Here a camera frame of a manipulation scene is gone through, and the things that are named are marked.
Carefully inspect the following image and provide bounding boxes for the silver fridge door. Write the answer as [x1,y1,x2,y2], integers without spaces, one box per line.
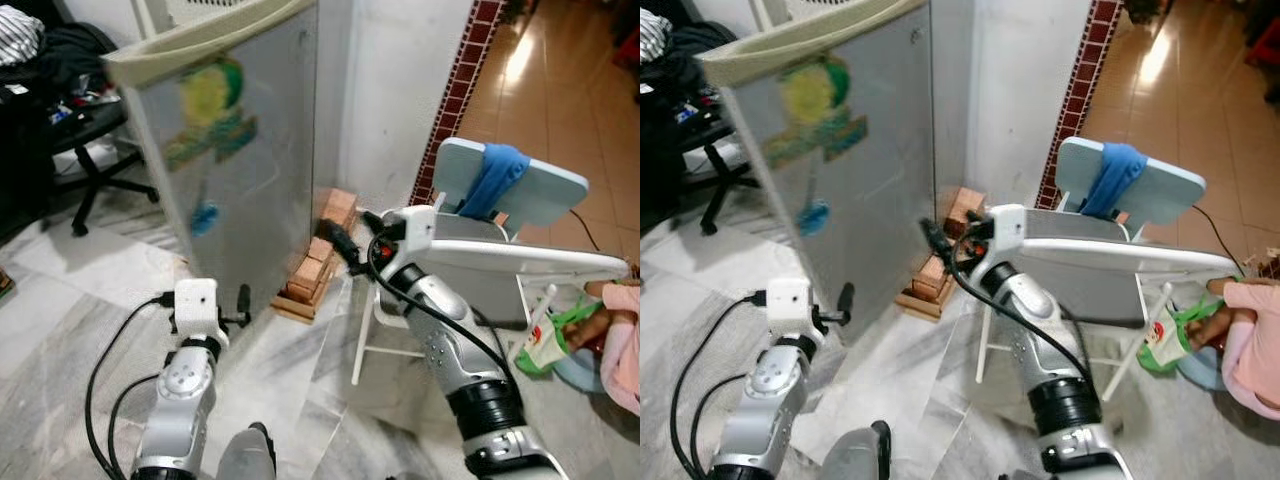
[100,0,323,316]
[697,0,936,346]

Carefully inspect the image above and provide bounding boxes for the person hand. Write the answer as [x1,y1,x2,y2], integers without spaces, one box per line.
[1190,300,1241,351]
[565,305,613,351]

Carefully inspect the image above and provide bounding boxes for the red brick stack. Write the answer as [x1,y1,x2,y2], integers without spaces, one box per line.
[318,187,359,233]
[285,235,341,306]
[905,250,951,311]
[945,187,986,231]

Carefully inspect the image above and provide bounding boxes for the blue cloth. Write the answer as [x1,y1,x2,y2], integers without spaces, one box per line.
[458,143,531,223]
[1080,142,1149,219]

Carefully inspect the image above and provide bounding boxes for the grey robot left leg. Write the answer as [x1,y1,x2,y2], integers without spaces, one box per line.
[820,420,893,480]
[215,422,279,480]

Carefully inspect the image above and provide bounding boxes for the white folding chair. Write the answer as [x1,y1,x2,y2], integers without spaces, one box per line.
[975,208,1241,401]
[350,210,633,386]

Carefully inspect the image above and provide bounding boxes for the yellow green door sticker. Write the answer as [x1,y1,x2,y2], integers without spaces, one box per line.
[763,60,869,169]
[165,58,259,171]

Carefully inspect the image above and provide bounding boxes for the black office chair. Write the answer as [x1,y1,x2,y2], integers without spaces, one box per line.
[45,100,161,238]
[680,100,761,236]

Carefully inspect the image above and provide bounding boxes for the light blue plastic basin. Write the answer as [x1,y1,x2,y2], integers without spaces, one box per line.
[1175,345,1236,391]
[550,350,606,396]

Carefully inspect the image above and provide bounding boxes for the black clothes pile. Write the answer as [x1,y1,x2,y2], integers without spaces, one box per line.
[30,22,121,101]
[650,22,741,101]

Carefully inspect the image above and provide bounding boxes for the striped white cloth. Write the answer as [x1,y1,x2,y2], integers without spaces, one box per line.
[640,8,671,63]
[0,5,46,66]

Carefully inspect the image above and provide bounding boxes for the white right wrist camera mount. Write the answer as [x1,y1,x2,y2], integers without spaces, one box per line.
[980,203,1029,263]
[383,203,438,263]

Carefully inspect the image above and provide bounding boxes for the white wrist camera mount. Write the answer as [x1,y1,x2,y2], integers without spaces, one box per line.
[172,279,221,339]
[765,278,813,339]
[980,203,1029,263]
[383,203,438,263]

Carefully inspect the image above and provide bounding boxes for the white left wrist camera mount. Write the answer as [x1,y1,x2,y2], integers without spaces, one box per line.
[765,278,813,339]
[172,279,221,339]

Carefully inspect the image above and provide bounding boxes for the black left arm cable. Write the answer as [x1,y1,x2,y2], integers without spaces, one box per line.
[85,292,176,480]
[105,372,166,479]
[690,372,756,479]
[670,290,769,480]

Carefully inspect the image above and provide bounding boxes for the thin black floor cable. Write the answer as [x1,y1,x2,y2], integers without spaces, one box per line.
[1190,205,1241,271]
[570,207,601,251]

